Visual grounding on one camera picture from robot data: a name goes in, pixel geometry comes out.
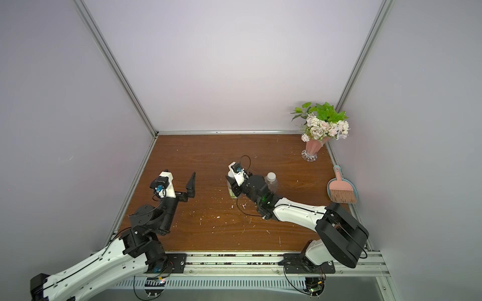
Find green label clear bottle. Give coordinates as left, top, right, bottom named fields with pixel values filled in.
left=226, top=176, right=237, bottom=199

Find blue label clear bottle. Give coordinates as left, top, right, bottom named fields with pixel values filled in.
left=264, top=176, right=279, bottom=193

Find white bottle cap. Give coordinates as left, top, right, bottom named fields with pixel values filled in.
left=266, top=172, right=277, bottom=181

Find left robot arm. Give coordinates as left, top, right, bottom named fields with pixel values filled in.
left=30, top=170, right=196, bottom=300

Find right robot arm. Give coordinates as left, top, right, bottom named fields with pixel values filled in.
left=226, top=174, right=369, bottom=268

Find pink flower vase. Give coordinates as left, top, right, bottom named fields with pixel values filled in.
left=301, top=137, right=330, bottom=163

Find pink hand broom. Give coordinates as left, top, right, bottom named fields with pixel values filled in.
left=329, top=167, right=357, bottom=204

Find artificial flower bouquet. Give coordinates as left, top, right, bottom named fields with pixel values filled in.
left=291, top=102, right=350, bottom=142

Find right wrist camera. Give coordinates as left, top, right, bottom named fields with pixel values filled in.
left=227, top=162, right=249, bottom=187

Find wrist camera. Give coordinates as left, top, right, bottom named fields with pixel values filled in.
left=227, top=162, right=249, bottom=187
left=149, top=170, right=176, bottom=199

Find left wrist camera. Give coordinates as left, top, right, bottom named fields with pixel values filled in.
left=149, top=170, right=176, bottom=199

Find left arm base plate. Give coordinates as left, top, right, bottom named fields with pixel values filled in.
left=144, top=253, right=187, bottom=274

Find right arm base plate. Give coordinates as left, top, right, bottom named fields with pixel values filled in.
left=278, top=253, right=336, bottom=274

